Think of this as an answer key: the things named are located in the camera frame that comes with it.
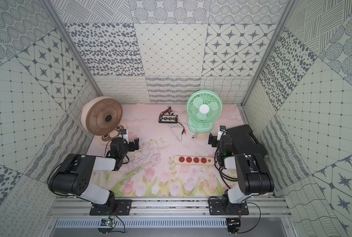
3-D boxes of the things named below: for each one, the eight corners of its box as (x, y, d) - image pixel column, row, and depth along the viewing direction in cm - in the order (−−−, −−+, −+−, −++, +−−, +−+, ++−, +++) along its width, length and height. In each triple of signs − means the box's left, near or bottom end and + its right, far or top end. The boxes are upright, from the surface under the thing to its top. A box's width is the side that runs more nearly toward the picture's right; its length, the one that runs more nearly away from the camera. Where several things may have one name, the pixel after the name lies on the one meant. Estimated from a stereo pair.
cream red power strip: (173, 165, 91) (173, 162, 88) (174, 158, 94) (173, 155, 91) (213, 165, 91) (214, 163, 88) (212, 158, 94) (213, 155, 91)
